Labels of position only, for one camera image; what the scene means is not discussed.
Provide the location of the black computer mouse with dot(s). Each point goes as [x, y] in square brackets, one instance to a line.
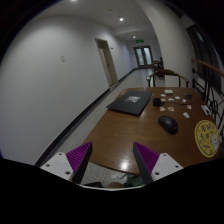
[169, 124]

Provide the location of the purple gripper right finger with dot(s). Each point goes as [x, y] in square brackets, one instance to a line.
[146, 160]

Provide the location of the green exit sign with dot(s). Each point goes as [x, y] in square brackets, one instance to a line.
[139, 41]

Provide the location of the white sticker strip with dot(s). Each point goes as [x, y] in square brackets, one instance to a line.
[206, 110]

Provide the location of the white card on table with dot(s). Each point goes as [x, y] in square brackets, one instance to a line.
[168, 92]

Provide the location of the small black box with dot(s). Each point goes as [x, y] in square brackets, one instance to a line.
[157, 102]

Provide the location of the wooden chair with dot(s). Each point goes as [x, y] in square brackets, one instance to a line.
[172, 78]

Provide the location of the double glass door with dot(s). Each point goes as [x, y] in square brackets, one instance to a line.
[144, 57]

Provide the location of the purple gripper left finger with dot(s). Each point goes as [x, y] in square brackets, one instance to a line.
[78, 159]

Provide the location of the wooden stair handrail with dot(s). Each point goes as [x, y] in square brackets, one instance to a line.
[208, 66]

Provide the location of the beige side door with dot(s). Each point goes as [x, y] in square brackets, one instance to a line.
[107, 61]

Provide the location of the black laptop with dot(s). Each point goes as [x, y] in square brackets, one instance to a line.
[132, 102]

